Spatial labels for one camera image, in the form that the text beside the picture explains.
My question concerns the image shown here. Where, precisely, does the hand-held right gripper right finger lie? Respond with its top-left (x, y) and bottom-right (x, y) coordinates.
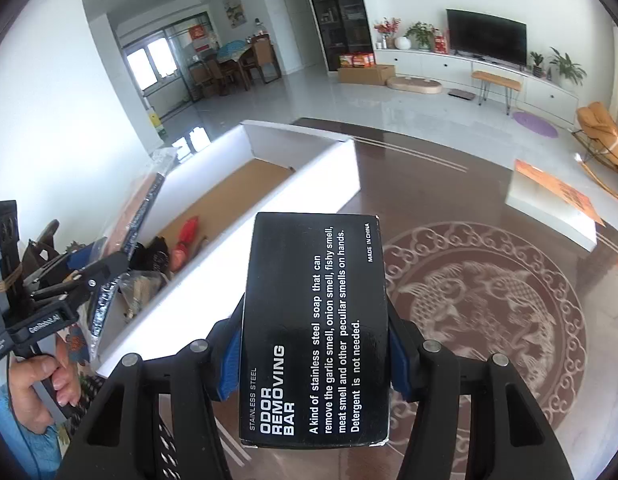
top-left (386, 305), bottom-right (577, 480)

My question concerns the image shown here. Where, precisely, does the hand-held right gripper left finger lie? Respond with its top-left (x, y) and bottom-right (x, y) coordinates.
top-left (56, 305), bottom-right (245, 480)

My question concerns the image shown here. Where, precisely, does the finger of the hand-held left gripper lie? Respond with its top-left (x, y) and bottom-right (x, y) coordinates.
top-left (34, 252), bottom-right (131, 308)
top-left (29, 241), bottom-right (107, 291)

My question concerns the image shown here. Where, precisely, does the clear zip bag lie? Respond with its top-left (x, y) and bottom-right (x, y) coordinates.
top-left (86, 147), bottom-right (180, 361)

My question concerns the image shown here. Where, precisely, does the red foil packet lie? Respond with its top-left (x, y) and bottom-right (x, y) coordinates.
top-left (171, 216), bottom-right (200, 271)

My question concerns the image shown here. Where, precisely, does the black printed carton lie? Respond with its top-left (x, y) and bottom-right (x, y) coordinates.
top-left (237, 211), bottom-right (392, 449)

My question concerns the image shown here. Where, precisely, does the person's left forearm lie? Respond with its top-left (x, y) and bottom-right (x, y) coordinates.
top-left (0, 392), bottom-right (65, 480)

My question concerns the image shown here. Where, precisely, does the person's left hand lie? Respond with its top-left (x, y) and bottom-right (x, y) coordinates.
top-left (8, 342), bottom-right (82, 423)

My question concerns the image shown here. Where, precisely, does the patterned cushion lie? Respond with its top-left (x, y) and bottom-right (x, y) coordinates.
top-left (59, 325), bottom-right (97, 376)

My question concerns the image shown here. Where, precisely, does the flat white box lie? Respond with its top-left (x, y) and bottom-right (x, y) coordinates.
top-left (505, 159), bottom-right (606, 252)

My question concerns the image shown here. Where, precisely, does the wooden dining chair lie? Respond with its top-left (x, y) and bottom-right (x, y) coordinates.
top-left (189, 57), bottom-right (225, 98)
top-left (239, 35), bottom-right (282, 83)

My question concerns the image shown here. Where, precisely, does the red window poster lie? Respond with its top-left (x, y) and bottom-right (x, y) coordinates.
top-left (188, 25), bottom-right (212, 53)

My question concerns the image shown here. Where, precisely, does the dining table with blue cloth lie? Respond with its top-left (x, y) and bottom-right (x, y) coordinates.
top-left (216, 41), bottom-right (255, 91)

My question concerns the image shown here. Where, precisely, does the purple floor mat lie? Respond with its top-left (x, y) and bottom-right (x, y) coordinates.
top-left (511, 111), bottom-right (558, 138)

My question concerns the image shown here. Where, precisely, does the round beige floor pad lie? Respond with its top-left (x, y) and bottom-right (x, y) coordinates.
top-left (386, 76), bottom-right (444, 95)

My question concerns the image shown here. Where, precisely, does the brown cardboard box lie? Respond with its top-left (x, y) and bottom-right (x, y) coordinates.
top-left (337, 65), bottom-right (396, 85)

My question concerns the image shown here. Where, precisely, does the wooden bench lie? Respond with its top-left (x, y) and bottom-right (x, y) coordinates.
top-left (471, 71), bottom-right (522, 113)

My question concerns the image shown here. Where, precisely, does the white television cabinet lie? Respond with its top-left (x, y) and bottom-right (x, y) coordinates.
top-left (374, 49), bottom-right (580, 126)

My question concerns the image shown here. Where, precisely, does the white door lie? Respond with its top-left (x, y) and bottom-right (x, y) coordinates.
top-left (279, 0), bottom-right (307, 73)

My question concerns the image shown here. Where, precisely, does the orange lounge chair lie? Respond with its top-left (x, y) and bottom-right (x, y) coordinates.
top-left (571, 101), bottom-right (618, 196)

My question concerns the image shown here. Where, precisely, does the leafy green potted plant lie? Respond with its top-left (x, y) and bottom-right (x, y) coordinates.
top-left (404, 21), bottom-right (437, 51)

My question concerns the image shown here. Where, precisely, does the red flower bouquet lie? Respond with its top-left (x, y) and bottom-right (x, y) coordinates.
top-left (373, 17), bottom-right (402, 50)

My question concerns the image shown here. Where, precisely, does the tall black display cabinet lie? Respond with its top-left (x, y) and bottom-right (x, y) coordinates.
top-left (298, 0), bottom-right (377, 72)

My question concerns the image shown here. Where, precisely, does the large potted plant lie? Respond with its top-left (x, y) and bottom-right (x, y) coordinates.
top-left (548, 47), bottom-right (587, 92)

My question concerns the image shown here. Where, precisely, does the black television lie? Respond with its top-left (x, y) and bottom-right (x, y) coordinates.
top-left (446, 8), bottom-right (528, 68)

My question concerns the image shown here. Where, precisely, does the framed wall painting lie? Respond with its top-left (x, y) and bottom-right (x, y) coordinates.
top-left (223, 0), bottom-right (246, 28)

